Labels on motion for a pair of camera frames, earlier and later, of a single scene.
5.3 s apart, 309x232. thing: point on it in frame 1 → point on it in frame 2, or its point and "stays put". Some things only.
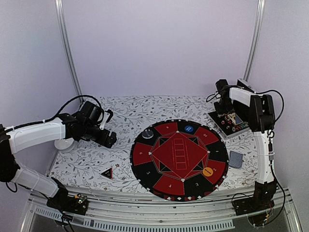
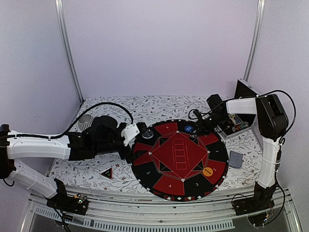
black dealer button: [147, 134] stays put
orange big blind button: [207, 171] stays put
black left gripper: [102, 140] → [125, 155]
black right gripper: [219, 111] → [202, 128]
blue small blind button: [189, 128] stays put
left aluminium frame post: [62, 17] stays put
